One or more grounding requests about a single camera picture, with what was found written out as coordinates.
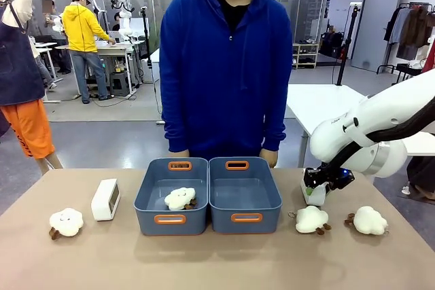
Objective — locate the white sheep plush toy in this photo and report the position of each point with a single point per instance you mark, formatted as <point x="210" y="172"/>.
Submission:
<point x="66" y="222"/>
<point x="311" y="220"/>
<point x="368" y="220"/>
<point x="178" y="198"/>

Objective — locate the person with blurred face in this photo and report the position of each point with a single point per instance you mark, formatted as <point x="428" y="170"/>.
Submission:
<point x="51" y="28"/>

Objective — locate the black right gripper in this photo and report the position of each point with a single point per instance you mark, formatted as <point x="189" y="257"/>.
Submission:
<point x="331" y="174"/>

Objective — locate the person's right hand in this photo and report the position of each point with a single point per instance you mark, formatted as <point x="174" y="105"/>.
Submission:
<point x="179" y="153"/>

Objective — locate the white table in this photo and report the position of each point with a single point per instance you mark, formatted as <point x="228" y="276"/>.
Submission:
<point x="319" y="106"/>

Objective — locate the black camera tripod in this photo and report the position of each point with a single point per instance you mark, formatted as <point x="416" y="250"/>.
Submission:
<point x="347" y="45"/>

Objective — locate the person in blue hoodie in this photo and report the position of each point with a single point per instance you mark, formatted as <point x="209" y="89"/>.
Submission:
<point x="224" y="76"/>

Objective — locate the person in denim apron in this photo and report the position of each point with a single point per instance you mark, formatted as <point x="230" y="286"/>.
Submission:
<point x="20" y="76"/>

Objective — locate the person in yellow hoodie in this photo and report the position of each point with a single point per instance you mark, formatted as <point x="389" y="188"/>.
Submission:
<point x="83" y="42"/>

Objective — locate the grey step stool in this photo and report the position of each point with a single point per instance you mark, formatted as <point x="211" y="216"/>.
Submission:
<point x="119" y="84"/>

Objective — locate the clothes rack with coats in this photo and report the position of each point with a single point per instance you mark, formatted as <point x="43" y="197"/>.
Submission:
<point x="411" y="32"/>

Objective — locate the low shelf with shoes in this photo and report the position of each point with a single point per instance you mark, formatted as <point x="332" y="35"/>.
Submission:
<point x="306" y="55"/>

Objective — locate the person's left hand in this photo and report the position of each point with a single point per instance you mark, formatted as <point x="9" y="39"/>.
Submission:
<point x="270" y="157"/>

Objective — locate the background work desk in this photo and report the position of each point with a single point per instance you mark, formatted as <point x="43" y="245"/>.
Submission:
<point x="112" y="52"/>

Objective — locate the black tripod stand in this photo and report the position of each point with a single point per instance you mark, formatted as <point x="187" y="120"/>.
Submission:
<point x="147" y="38"/>

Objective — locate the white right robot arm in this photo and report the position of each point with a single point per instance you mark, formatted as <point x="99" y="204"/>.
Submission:
<point x="374" y="123"/>

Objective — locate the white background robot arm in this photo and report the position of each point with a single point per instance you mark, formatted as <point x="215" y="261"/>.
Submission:
<point x="120" y="15"/>

